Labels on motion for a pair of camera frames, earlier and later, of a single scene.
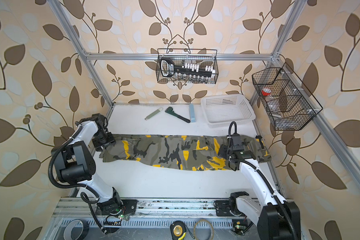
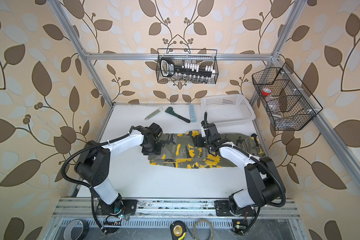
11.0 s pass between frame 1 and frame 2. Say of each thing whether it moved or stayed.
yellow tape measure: stayed
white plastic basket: stayed
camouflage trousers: moved
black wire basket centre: stayed
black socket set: stayed
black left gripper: moved
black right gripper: moved
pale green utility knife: stayed
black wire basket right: stayed
